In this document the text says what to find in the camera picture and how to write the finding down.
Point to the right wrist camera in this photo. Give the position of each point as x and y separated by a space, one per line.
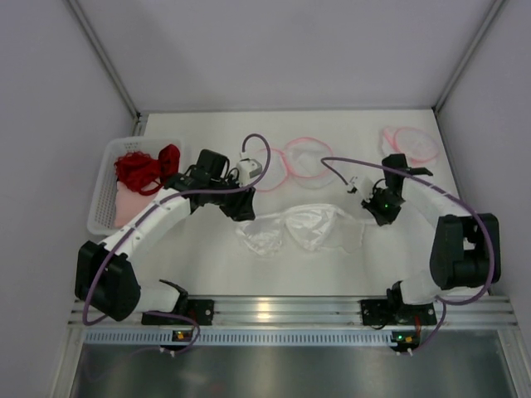
361 185

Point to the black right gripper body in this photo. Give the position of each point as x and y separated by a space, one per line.
381 208

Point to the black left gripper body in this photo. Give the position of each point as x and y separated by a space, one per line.
239 203

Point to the pink garment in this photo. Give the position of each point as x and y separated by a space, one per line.
129 204

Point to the pink-trimmed mesh laundry bag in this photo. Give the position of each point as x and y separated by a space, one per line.
298 161

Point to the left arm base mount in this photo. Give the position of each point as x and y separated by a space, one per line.
198 309

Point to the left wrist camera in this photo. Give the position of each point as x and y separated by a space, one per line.
248 169

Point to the white bra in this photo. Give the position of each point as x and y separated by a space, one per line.
313 227

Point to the red lace garment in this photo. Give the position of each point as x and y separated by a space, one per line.
145 175

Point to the aluminium rail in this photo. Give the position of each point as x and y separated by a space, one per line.
490 312

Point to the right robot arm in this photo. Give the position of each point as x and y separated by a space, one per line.
465 251

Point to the perforated cable tray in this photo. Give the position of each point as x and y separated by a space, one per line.
248 337

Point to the white plastic basket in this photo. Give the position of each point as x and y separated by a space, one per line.
102 208

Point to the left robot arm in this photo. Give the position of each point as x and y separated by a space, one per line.
106 275

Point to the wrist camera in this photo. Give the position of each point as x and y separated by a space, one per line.
248 169
361 185

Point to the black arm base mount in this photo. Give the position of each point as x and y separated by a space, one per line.
379 313

